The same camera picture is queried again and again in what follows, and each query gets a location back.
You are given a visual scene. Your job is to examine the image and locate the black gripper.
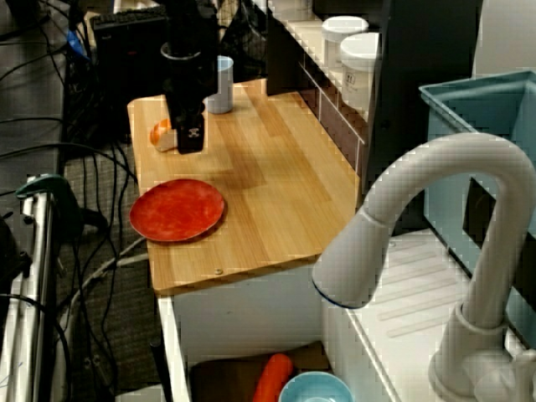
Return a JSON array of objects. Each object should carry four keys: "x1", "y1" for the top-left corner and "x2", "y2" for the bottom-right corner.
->
[{"x1": 160, "y1": 41, "x2": 220, "y2": 155}]

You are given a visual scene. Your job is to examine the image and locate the light blue plastic cup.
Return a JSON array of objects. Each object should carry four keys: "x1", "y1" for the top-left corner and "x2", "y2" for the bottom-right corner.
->
[{"x1": 204, "y1": 55, "x2": 235, "y2": 115}]

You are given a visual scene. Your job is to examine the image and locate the red round plate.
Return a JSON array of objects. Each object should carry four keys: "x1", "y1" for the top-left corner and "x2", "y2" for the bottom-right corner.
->
[{"x1": 128, "y1": 178, "x2": 226, "y2": 243}]

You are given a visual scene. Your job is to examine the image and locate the black computer case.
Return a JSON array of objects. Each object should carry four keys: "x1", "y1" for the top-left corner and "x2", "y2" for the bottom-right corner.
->
[{"x1": 91, "y1": 11, "x2": 171, "y2": 139}]

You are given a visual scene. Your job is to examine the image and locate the green metal clamp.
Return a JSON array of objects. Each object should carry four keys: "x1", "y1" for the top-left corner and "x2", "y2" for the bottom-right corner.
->
[{"x1": 15, "y1": 173, "x2": 83, "y2": 235}]

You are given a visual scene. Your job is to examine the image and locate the white lidded plastic jar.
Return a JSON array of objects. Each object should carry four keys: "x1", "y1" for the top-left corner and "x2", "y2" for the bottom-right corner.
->
[
  {"x1": 321, "y1": 15, "x2": 370, "y2": 70},
  {"x1": 338, "y1": 32, "x2": 381, "y2": 113}
]

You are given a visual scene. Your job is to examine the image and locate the white toy kitchen unit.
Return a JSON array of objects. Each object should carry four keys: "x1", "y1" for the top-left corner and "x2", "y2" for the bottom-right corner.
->
[{"x1": 157, "y1": 228, "x2": 536, "y2": 402}]

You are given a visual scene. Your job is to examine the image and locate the orange toy carrot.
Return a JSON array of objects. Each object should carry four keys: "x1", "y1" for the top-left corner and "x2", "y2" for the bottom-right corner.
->
[{"x1": 252, "y1": 353, "x2": 295, "y2": 402}]

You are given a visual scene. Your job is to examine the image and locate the teal plastic bin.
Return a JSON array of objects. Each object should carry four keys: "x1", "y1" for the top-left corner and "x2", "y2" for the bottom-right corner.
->
[{"x1": 418, "y1": 70, "x2": 536, "y2": 336}]

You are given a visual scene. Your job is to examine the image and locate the light blue bowl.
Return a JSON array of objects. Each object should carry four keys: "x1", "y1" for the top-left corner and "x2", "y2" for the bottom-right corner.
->
[{"x1": 278, "y1": 371, "x2": 355, "y2": 402}]

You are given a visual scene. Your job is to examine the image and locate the light grey kitchen faucet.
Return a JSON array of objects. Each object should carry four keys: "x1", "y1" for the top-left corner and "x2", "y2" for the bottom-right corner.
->
[{"x1": 312, "y1": 132, "x2": 536, "y2": 402}]

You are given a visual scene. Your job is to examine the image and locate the aluminium frame rail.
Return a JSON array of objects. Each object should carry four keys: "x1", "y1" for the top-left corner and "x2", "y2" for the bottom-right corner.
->
[{"x1": 0, "y1": 178, "x2": 58, "y2": 402}]

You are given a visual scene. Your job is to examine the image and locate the black shelf frame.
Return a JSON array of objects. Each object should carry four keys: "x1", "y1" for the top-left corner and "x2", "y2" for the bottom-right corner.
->
[{"x1": 265, "y1": 0, "x2": 483, "y2": 235}]

